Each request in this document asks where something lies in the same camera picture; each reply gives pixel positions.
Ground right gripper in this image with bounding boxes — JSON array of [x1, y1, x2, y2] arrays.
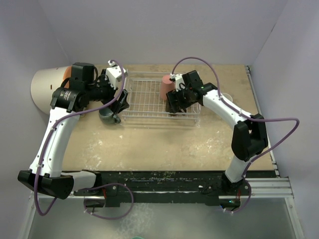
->
[[167, 86, 196, 114]]

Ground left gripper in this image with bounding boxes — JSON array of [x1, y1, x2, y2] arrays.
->
[[86, 70, 129, 114]]

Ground grey-blue round mug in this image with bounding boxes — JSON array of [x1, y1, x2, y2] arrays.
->
[[99, 107, 121, 124]]

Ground pink tumbler cup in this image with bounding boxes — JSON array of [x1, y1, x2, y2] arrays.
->
[[159, 74, 175, 100]]

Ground light blue mug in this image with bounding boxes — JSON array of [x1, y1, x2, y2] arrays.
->
[[222, 93, 233, 102]]

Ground black faceted mug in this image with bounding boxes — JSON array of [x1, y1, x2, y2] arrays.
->
[[169, 110, 186, 117]]

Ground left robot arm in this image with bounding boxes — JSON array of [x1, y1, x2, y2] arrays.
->
[[17, 60, 127, 199]]

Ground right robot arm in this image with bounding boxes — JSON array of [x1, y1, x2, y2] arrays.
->
[[166, 71, 268, 195]]

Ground round cream drawer cabinet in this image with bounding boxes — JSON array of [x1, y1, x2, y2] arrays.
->
[[30, 66, 71, 115]]

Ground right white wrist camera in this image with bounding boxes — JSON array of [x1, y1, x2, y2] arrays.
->
[[170, 74, 186, 92]]

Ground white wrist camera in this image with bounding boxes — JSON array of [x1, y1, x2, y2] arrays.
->
[[170, 74, 186, 92], [106, 60, 128, 90]]

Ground white wire dish rack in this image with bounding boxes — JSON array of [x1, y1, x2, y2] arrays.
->
[[122, 71, 201, 120]]

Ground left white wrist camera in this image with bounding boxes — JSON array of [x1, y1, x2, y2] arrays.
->
[[106, 60, 128, 90]]

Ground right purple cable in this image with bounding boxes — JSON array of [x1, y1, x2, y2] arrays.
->
[[171, 57, 300, 215]]

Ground purple cable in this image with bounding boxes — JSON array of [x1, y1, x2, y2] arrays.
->
[[171, 57, 300, 215], [34, 59, 135, 220]]

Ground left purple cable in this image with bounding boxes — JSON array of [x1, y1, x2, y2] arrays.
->
[[34, 59, 135, 220]]

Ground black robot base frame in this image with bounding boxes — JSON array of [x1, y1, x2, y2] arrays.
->
[[62, 170, 277, 207]]

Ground aluminium frame rails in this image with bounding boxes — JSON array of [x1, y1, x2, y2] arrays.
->
[[18, 65, 306, 239]]

